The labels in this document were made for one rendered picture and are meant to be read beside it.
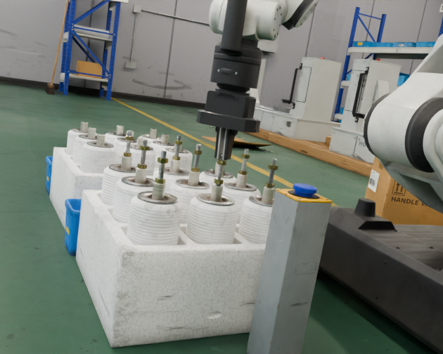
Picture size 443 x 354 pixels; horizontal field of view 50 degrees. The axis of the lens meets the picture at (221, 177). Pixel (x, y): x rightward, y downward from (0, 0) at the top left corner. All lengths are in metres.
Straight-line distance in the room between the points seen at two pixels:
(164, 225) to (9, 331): 0.32
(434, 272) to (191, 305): 0.47
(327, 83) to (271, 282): 3.63
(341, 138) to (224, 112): 2.87
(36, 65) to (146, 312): 6.41
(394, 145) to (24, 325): 0.76
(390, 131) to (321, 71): 3.39
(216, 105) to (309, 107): 3.43
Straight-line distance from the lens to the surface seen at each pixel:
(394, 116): 0.97
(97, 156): 1.34
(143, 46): 7.37
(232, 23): 0.84
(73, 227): 1.22
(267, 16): 0.86
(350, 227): 1.18
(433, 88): 1.00
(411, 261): 1.05
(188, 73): 7.59
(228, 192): 1.04
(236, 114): 0.87
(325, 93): 4.38
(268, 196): 0.97
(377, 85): 3.76
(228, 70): 0.86
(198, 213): 0.90
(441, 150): 0.94
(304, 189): 0.79
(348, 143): 3.65
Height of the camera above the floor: 0.48
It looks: 11 degrees down
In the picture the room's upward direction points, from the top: 9 degrees clockwise
